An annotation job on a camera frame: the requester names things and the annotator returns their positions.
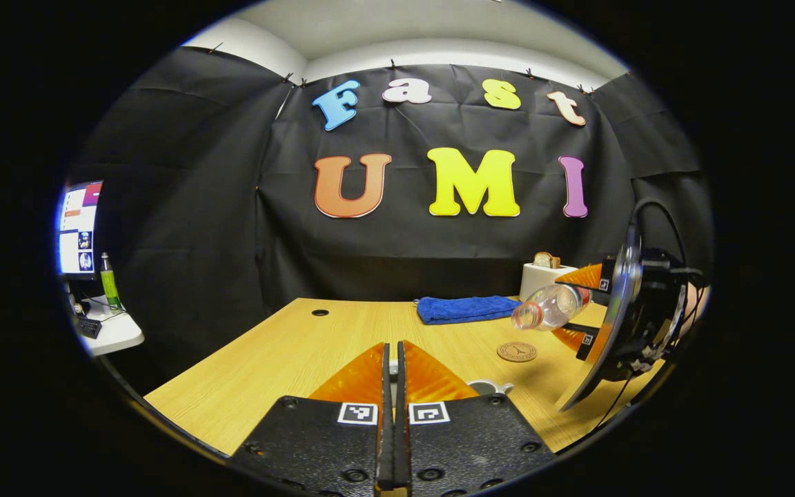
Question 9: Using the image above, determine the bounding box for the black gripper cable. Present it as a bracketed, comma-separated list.
[631, 198, 689, 271]

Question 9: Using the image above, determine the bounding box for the round cork coaster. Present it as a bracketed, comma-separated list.
[496, 341, 538, 364]

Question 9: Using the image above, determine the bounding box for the white ceramic teacup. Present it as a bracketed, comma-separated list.
[467, 379, 515, 397]

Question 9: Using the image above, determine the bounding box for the white toaster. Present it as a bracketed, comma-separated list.
[519, 261, 579, 302]

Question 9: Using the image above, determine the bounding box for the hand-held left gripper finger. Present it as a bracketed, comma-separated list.
[230, 341, 394, 497]
[396, 340, 558, 497]

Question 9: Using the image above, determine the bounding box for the green bottle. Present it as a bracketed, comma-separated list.
[99, 251, 123, 311]

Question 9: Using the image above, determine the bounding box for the white side desk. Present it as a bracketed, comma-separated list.
[75, 295, 145, 357]

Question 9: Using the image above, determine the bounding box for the clear plastic water bottle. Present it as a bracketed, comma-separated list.
[511, 283, 592, 333]

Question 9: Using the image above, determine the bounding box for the black backdrop cloth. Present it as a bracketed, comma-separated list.
[70, 45, 714, 360]

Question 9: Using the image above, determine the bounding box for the blue folded towel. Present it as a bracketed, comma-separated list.
[416, 295, 524, 326]

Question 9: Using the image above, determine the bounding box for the computer monitor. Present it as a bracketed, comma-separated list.
[57, 180, 104, 278]

